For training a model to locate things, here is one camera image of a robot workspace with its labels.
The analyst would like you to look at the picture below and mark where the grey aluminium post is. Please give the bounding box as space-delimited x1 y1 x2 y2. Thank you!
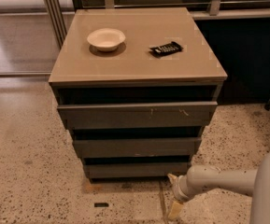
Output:
44 0 67 49

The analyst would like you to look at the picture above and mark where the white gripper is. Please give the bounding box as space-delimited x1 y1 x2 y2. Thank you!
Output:
167 174 191 220

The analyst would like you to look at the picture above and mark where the white ceramic bowl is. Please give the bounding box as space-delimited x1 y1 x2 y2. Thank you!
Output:
87 28 126 52

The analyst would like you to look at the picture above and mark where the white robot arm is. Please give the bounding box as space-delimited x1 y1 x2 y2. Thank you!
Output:
167 153 270 224

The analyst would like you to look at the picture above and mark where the grey three-drawer cabinet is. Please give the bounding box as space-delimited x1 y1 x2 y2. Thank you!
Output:
48 7 228 183

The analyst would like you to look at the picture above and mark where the black remote control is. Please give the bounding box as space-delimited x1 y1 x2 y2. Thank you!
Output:
150 41 183 57

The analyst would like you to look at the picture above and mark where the grey bottom drawer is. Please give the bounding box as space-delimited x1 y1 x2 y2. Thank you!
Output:
84 162 188 179

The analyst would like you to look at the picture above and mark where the grey drawer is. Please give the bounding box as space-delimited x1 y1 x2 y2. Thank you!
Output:
58 102 218 130
84 162 188 179
73 138 201 158

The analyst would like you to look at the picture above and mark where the grey middle drawer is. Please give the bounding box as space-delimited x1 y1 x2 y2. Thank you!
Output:
73 138 201 158

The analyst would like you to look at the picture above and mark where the grey top drawer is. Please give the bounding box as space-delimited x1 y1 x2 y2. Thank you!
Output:
58 102 218 130

